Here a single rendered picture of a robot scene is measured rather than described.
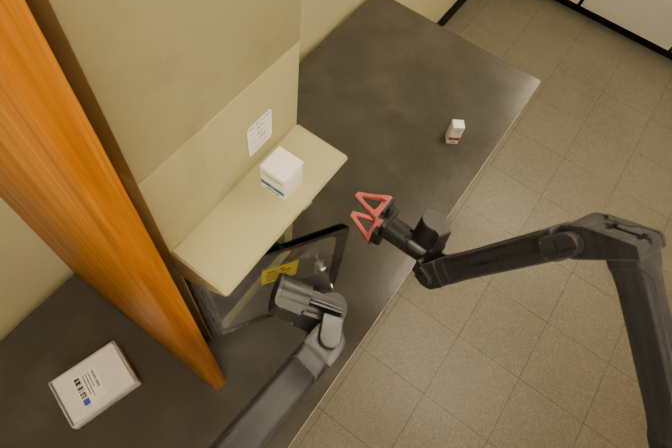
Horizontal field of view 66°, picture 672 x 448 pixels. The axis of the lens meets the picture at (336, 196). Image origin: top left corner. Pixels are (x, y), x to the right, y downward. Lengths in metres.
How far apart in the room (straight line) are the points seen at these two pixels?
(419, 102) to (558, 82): 1.80
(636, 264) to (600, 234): 0.06
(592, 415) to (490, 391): 0.44
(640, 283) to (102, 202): 0.71
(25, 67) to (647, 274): 0.78
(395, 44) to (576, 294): 1.50
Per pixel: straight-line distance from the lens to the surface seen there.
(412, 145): 1.67
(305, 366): 0.82
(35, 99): 0.36
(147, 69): 0.57
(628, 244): 0.84
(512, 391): 2.49
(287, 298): 0.87
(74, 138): 0.40
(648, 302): 0.88
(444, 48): 1.98
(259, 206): 0.86
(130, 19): 0.52
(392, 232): 1.18
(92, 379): 1.38
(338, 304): 0.89
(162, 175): 0.69
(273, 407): 0.79
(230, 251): 0.83
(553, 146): 3.14
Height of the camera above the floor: 2.27
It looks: 60 degrees down
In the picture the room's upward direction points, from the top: 11 degrees clockwise
